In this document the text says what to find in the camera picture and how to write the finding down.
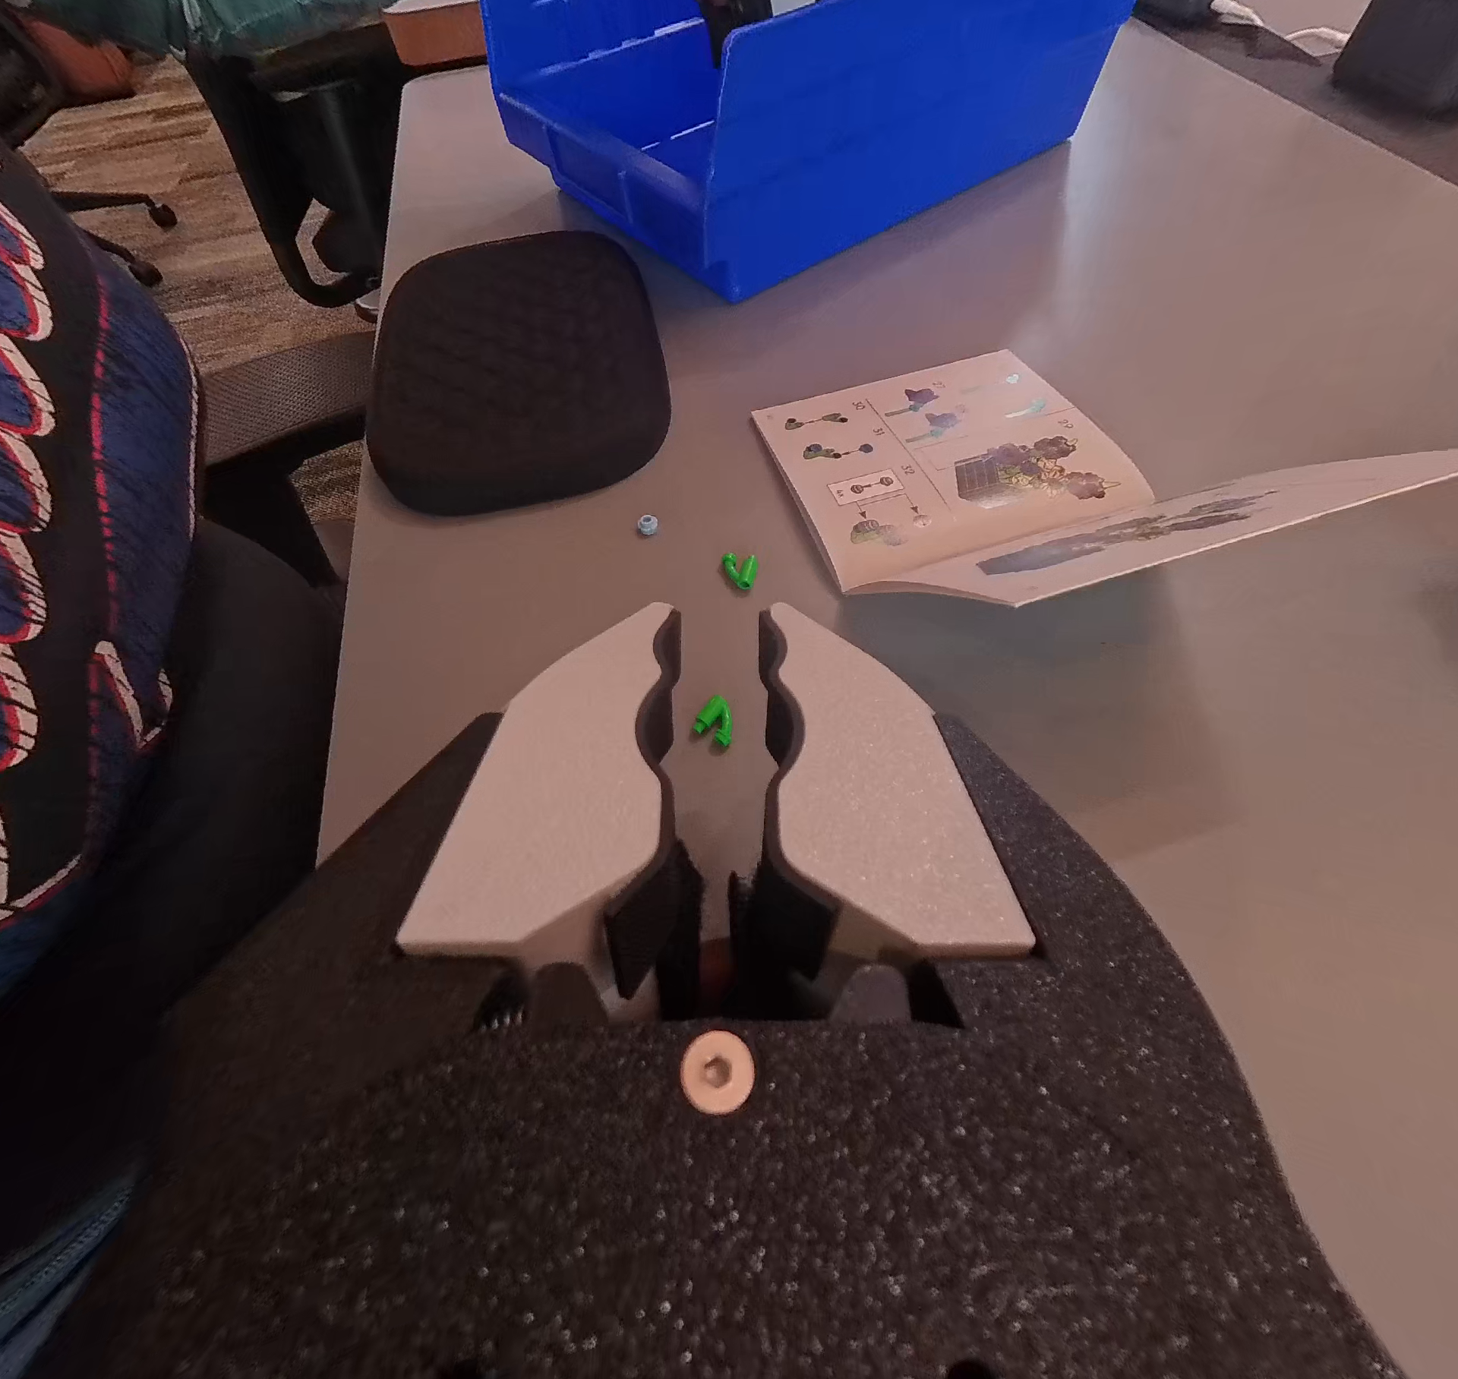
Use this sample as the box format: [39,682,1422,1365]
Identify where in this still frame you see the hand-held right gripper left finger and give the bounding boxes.
[398,604,685,1012]

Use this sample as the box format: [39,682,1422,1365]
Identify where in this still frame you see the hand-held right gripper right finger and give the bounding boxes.
[758,604,1039,1012]

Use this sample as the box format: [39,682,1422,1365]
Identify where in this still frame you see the large blue plastic bin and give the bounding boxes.
[475,0,1171,305]

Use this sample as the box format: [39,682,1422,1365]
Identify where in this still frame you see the lego instruction booklet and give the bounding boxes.
[753,348,1458,610]

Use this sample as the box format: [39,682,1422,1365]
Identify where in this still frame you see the black rounded pad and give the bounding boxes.
[367,232,677,519]

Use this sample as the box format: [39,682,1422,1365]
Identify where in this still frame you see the black seat chair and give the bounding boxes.
[183,13,491,315]

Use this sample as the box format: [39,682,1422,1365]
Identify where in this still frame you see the dark grey cube device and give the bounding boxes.
[1332,0,1458,119]

